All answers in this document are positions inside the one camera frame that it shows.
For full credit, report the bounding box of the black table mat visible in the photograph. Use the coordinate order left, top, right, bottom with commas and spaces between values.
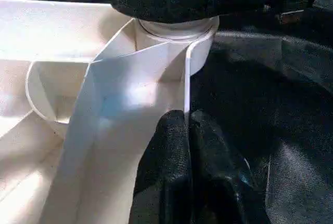
0, 0, 333, 224

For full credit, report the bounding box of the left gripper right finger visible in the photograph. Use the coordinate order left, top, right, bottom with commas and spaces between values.
188, 110, 271, 224

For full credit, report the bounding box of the white plastic table top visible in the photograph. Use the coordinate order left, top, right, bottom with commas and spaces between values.
0, 0, 220, 224

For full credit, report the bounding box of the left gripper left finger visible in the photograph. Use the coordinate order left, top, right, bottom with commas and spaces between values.
128, 110, 193, 224

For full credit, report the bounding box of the white plastic table leg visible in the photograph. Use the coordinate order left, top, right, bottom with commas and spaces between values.
136, 17, 216, 42

